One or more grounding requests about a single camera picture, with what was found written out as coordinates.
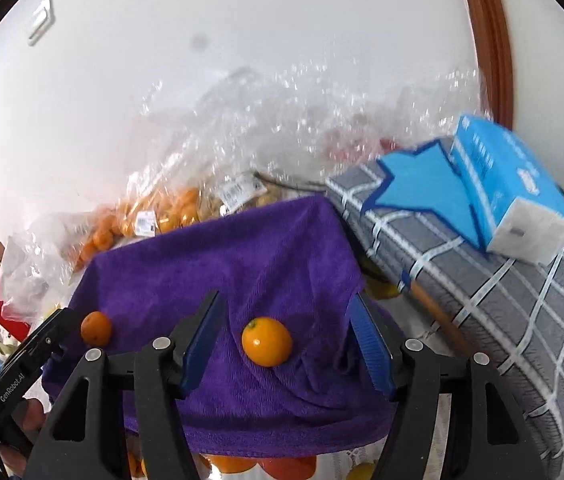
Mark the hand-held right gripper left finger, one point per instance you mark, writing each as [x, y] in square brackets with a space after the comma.
[204, 345]

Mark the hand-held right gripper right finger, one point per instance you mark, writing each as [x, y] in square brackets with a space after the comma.
[372, 345]

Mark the large orange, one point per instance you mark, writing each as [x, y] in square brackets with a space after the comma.
[267, 341]

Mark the purple towel-lined tray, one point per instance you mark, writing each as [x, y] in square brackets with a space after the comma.
[272, 265]

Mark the person's left hand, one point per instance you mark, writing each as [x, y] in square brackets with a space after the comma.
[29, 417]

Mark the fruit print tablecloth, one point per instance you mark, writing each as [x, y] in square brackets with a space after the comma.
[414, 317]

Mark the wooden stick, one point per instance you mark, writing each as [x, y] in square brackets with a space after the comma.
[437, 310]

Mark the crumpled clear plastic bag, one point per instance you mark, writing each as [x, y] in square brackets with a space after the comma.
[37, 265]

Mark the grey checked cloth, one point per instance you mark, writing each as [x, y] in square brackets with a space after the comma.
[502, 320]

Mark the clear plastic bag of oranges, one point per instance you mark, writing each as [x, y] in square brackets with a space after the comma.
[162, 215]

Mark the blue star-shaped cloth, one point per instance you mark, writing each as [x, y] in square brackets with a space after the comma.
[417, 195]

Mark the clear bag of brown fruit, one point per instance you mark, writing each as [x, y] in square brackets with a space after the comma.
[252, 195]

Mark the clear bag of red fruit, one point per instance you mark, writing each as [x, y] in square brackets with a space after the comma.
[357, 140]

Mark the blue tissue pack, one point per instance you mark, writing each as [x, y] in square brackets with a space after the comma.
[512, 190]

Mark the large clear plastic bag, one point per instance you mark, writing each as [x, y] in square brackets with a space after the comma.
[287, 115]

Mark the brown wooden door frame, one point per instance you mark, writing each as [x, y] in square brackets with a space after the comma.
[487, 35]

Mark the white light switch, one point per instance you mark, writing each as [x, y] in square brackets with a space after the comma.
[42, 20]

